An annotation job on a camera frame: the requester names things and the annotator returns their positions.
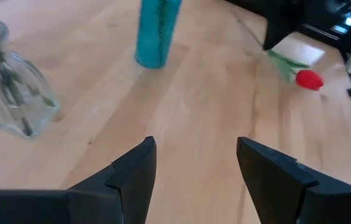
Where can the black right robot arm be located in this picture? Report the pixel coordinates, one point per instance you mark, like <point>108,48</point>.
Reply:
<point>321,15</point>

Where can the teal textured glass vase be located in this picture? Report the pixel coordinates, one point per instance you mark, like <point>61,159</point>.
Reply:
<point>157,37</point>

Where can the green stem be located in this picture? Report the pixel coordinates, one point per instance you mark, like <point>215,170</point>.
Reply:
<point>309,80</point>

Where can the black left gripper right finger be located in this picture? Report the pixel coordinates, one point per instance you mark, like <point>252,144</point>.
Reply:
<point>287,193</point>

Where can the clear glass vase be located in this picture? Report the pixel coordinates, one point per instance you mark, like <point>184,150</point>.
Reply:
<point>23,102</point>

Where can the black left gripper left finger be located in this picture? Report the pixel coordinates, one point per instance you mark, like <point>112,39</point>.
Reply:
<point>101,199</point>

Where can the white artificial flower bunch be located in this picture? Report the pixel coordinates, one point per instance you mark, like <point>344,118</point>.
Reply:
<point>10,84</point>

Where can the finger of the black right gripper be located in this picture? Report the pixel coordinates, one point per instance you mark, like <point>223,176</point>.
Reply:
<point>281,31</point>

